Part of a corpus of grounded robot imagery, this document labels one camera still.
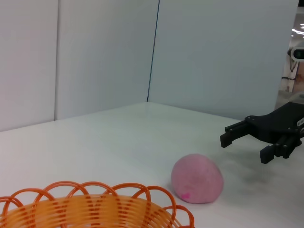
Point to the pink plush peach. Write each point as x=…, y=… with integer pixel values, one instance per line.
x=197, y=178

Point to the orange woven plastic basket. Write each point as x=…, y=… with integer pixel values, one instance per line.
x=95, y=206

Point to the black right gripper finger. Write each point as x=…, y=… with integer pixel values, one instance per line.
x=268, y=154
x=237, y=133

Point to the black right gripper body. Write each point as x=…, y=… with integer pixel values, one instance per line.
x=280, y=123

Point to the white background camera device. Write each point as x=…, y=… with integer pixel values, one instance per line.
x=298, y=54

